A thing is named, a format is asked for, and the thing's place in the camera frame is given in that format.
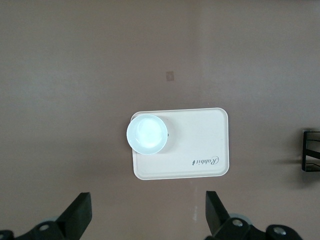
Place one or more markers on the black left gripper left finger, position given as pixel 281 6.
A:
pixel 75 215

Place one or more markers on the brown square tape patch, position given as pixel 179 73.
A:
pixel 170 76

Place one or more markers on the cream rectangular tray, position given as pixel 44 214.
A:
pixel 195 140

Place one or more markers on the white round bowl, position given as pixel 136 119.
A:
pixel 147 133

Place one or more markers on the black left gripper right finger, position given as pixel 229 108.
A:
pixel 215 215

